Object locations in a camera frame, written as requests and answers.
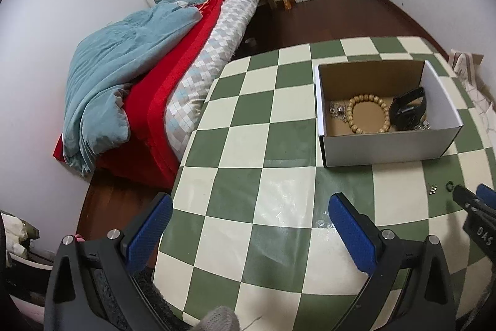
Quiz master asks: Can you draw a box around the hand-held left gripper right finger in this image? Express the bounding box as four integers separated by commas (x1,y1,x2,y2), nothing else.
327,192,457,331

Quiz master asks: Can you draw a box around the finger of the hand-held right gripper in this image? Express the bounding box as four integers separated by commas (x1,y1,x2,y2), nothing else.
476,183,496,209
453,184,487,218

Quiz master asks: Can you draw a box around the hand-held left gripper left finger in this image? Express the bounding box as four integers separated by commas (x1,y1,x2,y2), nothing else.
43,192,174,331

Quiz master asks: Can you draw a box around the white cardboard box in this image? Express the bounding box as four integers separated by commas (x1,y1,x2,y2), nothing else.
313,60,463,168

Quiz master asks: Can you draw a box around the black smart band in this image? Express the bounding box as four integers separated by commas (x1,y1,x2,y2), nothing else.
388,87,427,131

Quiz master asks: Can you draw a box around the wooden bead bracelet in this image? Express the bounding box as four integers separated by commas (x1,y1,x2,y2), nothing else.
346,94,391,135

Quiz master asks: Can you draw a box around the silver disc chain bracelet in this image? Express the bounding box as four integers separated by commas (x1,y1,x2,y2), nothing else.
329,102,349,123

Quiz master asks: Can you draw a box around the dark fleece clothing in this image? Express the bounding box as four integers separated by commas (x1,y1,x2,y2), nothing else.
93,269,194,331

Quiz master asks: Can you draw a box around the green checkered tablecloth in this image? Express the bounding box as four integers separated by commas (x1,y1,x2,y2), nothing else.
152,36,496,331

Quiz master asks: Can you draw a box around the grey knit cloth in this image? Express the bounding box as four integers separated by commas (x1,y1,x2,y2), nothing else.
194,306,241,331

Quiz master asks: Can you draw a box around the red blanket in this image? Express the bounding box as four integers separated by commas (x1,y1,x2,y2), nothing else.
52,0,258,188

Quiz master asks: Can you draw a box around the white patterned cloth bag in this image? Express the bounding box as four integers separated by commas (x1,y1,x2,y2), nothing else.
449,49,496,122

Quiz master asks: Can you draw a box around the cream cloth pile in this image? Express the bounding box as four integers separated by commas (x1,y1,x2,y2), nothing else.
0,211,41,258

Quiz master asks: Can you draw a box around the blue blanket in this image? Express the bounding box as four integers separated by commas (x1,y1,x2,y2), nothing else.
62,0,273,177

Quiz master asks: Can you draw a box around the grey checkered bedsheet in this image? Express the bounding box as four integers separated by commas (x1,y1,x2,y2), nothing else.
165,0,268,161

